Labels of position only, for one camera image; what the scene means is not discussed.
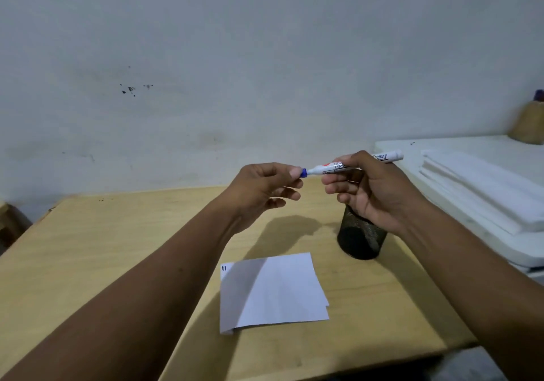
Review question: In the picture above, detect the black mesh pen cup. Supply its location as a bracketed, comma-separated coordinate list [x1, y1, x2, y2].
[337, 204, 388, 261]

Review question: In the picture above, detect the person's right forearm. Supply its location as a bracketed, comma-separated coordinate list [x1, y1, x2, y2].
[397, 200, 544, 381]

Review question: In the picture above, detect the brown wooden furniture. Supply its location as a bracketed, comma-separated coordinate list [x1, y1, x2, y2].
[0, 201, 33, 256]

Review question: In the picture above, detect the person's left hand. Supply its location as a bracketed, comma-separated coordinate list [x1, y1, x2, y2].
[220, 163, 305, 235]

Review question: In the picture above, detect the person's left forearm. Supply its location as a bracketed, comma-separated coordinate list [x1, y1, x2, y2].
[0, 198, 239, 381]

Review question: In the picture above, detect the tan rounded container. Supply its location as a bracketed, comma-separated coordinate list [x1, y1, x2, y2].
[508, 100, 544, 146]

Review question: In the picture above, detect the person's right hand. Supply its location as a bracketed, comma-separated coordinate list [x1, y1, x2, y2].
[321, 150, 426, 238]

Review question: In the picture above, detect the stack of white folded cloths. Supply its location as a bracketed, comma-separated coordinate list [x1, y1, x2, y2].
[418, 149, 544, 236]

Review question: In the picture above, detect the white whiteboard marker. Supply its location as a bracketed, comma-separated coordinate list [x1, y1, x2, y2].
[306, 150, 404, 177]

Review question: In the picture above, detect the white paper sheet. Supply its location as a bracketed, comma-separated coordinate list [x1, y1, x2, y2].
[219, 252, 330, 336]

